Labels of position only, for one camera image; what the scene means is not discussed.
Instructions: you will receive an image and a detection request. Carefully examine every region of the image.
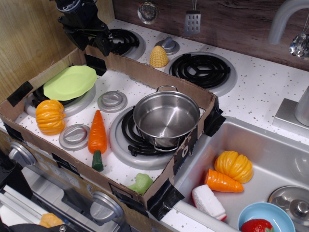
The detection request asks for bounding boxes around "cardboard fence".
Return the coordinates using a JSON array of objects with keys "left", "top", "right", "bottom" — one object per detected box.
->
[{"left": 0, "top": 47, "right": 216, "bottom": 220}]

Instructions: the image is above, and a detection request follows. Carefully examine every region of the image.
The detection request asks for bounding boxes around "black burner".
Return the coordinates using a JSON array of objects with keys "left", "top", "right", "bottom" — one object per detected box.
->
[
  {"left": 168, "top": 53, "right": 231, "bottom": 89},
  {"left": 121, "top": 107, "right": 180, "bottom": 157},
  {"left": 31, "top": 86, "right": 76, "bottom": 108},
  {"left": 110, "top": 29, "right": 140, "bottom": 55}
]

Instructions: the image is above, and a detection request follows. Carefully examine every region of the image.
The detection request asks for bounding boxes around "silver sink basin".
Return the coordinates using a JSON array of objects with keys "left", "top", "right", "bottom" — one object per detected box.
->
[{"left": 174, "top": 117, "right": 309, "bottom": 232}]

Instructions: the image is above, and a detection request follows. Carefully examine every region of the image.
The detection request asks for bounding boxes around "white toy cheese wedge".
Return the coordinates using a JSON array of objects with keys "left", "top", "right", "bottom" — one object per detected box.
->
[{"left": 191, "top": 185, "right": 227, "bottom": 221}]

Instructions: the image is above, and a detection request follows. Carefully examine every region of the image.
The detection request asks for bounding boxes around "light green plastic plate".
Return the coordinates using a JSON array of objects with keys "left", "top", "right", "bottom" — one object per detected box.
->
[{"left": 43, "top": 65, "right": 97, "bottom": 101}]

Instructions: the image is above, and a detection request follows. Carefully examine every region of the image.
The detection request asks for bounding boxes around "silver stove knob back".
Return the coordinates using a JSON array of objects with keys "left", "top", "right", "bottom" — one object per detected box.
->
[{"left": 155, "top": 36, "right": 180, "bottom": 56}]

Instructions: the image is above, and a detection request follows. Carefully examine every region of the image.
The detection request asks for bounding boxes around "red toy strawberry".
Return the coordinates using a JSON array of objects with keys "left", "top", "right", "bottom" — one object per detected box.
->
[{"left": 240, "top": 219, "right": 275, "bottom": 232}]

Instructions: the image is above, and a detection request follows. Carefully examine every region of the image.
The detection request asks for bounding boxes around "silver faucet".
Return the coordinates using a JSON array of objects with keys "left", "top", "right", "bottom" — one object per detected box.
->
[{"left": 268, "top": 0, "right": 309, "bottom": 126}]

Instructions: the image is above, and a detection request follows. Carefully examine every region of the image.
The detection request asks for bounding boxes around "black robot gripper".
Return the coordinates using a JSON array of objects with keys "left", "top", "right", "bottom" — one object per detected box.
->
[{"left": 56, "top": 0, "right": 113, "bottom": 57}]

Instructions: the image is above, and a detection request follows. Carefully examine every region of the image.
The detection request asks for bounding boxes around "light blue bowl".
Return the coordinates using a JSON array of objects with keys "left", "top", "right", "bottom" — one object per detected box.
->
[{"left": 238, "top": 202, "right": 295, "bottom": 232}]

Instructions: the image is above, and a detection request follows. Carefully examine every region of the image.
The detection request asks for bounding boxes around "hanging metal strainer spoon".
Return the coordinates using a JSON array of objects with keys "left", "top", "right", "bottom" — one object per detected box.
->
[{"left": 137, "top": 0, "right": 160, "bottom": 25}]

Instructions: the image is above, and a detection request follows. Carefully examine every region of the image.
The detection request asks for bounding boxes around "yellow toy pumpkin in sink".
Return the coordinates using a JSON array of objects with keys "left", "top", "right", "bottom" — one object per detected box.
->
[{"left": 214, "top": 151, "right": 253, "bottom": 184}]

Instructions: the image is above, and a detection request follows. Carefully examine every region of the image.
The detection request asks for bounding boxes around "orange toy pumpkin on stove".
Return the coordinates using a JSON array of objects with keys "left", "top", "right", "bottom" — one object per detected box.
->
[{"left": 35, "top": 100, "right": 66, "bottom": 135}]

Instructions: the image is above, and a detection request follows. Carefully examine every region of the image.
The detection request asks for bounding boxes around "silver oven knob left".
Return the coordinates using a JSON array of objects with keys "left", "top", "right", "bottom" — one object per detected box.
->
[{"left": 9, "top": 142, "right": 37, "bottom": 167}]

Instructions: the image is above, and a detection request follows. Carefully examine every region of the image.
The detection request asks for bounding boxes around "front left black burner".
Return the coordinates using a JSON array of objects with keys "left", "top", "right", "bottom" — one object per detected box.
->
[{"left": 31, "top": 86, "right": 76, "bottom": 108}]

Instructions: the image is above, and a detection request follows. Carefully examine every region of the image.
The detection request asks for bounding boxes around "orange toy carrot green stem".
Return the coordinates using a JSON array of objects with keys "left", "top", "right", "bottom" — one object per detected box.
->
[{"left": 88, "top": 110, "right": 108, "bottom": 172}]

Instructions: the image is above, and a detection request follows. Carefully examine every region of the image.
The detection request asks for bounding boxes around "back right black burner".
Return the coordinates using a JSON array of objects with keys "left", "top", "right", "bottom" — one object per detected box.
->
[{"left": 168, "top": 53, "right": 231, "bottom": 89}]

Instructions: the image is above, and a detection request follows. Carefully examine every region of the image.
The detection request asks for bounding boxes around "orange object bottom left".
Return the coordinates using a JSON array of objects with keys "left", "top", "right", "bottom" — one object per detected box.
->
[{"left": 39, "top": 213, "right": 63, "bottom": 228}]

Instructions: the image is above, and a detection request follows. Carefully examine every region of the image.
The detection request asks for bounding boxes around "back left black burner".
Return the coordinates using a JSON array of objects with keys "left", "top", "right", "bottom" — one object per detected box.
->
[{"left": 110, "top": 29, "right": 140, "bottom": 55}]

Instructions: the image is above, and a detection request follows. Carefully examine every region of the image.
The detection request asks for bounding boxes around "silver oven knob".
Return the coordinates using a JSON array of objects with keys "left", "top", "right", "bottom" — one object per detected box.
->
[
  {"left": 90, "top": 191, "right": 124, "bottom": 225},
  {"left": 9, "top": 142, "right": 37, "bottom": 167}
]

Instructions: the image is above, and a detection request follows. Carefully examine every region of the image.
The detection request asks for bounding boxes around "silver stove knob centre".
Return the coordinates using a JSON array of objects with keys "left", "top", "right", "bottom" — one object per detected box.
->
[{"left": 98, "top": 91, "right": 127, "bottom": 113}]

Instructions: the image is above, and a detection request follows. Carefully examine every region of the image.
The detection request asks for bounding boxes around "orange toy carrot in sink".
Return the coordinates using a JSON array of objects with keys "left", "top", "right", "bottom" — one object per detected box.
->
[{"left": 204, "top": 169, "right": 244, "bottom": 193}]

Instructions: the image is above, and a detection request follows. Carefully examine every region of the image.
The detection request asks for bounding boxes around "green toy vegetable piece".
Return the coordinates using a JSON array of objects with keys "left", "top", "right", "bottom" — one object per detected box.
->
[{"left": 128, "top": 173, "right": 154, "bottom": 195}]

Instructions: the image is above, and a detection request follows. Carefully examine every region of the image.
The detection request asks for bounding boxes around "front right black burner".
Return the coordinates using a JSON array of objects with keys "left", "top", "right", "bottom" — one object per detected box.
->
[{"left": 121, "top": 107, "right": 180, "bottom": 157}]

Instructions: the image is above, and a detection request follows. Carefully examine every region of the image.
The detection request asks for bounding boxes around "silver stove knob front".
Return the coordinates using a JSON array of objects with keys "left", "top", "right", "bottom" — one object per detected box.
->
[{"left": 59, "top": 124, "right": 90, "bottom": 151}]

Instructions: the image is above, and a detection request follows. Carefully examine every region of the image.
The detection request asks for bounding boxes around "yellow toy corn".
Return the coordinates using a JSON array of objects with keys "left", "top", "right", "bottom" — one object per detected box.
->
[{"left": 149, "top": 45, "right": 169, "bottom": 68}]

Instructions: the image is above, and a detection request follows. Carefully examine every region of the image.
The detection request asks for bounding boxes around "silver pot lid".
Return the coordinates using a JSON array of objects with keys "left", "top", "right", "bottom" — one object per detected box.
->
[{"left": 267, "top": 186, "right": 309, "bottom": 232}]

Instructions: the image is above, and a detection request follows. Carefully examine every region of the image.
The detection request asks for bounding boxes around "hanging metal spatula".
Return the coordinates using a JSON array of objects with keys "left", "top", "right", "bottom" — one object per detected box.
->
[{"left": 184, "top": 0, "right": 201, "bottom": 36}]

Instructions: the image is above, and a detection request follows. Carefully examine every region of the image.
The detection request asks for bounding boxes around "silver oven knob right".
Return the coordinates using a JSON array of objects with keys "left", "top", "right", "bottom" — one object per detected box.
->
[{"left": 90, "top": 191, "right": 124, "bottom": 225}]

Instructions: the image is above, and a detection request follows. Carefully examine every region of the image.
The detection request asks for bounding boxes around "hanging shiny ladle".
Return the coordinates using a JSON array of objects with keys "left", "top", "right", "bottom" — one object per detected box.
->
[{"left": 289, "top": 16, "right": 309, "bottom": 60}]

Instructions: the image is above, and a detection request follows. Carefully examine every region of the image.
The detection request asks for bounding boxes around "silver stove knob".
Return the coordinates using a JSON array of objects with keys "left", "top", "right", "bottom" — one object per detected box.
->
[
  {"left": 155, "top": 36, "right": 180, "bottom": 56},
  {"left": 59, "top": 124, "right": 90, "bottom": 151},
  {"left": 98, "top": 91, "right": 127, "bottom": 113}
]

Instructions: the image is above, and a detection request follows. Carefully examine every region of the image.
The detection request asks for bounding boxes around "stainless steel pot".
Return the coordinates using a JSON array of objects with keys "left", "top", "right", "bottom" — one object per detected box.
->
[{"left": 133, "top": 85, "right": 200, "bottom": 152}]

